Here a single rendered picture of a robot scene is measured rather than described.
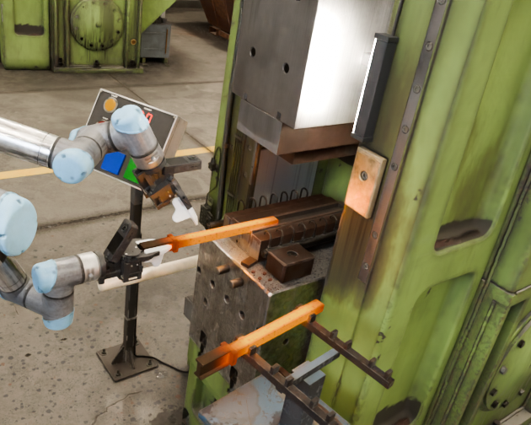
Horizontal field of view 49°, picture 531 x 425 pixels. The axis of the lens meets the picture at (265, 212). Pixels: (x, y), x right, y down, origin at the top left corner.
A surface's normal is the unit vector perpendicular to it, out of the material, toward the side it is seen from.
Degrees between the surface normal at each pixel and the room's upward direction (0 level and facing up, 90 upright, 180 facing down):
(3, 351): 0
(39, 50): 90
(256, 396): 0
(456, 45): 90
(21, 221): 86
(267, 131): 90
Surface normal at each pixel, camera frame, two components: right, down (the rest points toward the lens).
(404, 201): -0.80, 0.17
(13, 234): 0.96, 0.20
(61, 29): 0.48, 0.48
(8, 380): 0.15, -0.87
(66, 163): -0.07, 0.47
